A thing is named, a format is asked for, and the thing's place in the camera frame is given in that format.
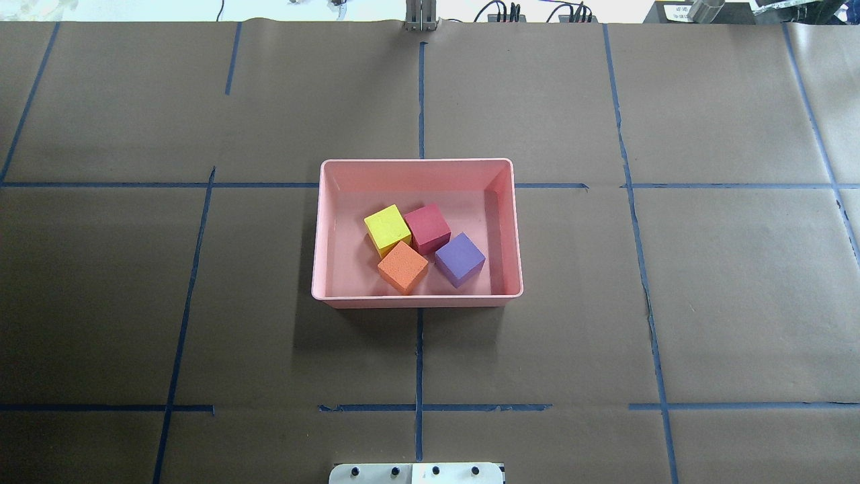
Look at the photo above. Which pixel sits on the black power strip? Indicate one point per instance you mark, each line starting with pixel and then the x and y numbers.
pixel 537 12

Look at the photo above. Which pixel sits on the pink plastic bin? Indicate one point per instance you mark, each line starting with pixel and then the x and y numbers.
pixel 476 197

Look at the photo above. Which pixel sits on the white mounting plate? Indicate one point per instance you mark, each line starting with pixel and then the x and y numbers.
pixel 418 472

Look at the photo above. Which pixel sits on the red foam cube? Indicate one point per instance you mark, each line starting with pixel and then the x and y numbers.
pixel 429 228

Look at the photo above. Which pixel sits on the yellow foam cube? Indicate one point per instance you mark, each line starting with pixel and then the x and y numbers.
pixel 387 228

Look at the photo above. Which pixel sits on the orange foam cube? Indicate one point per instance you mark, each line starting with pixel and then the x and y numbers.
pixel 403 268

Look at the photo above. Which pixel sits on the purple foam cube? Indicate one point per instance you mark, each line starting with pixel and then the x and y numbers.
pixel 459 260

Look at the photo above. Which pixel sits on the aluminium frame post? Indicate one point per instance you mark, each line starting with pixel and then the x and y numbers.
pixel 421 15

